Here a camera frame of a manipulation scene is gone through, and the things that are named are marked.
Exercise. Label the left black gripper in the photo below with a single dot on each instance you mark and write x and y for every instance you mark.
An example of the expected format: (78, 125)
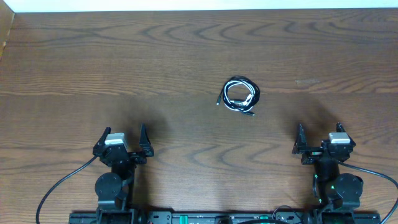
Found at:
(146, 147)

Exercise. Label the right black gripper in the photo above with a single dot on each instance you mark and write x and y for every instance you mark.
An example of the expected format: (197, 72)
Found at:
(300, 147)

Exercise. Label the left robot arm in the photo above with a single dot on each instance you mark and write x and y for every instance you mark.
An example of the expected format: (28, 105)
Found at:
(114, 188)

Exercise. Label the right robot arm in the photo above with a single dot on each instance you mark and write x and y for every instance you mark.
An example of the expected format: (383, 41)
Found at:
(339, 194)

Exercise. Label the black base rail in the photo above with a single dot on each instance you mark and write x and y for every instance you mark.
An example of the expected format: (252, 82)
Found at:
(158, 217)

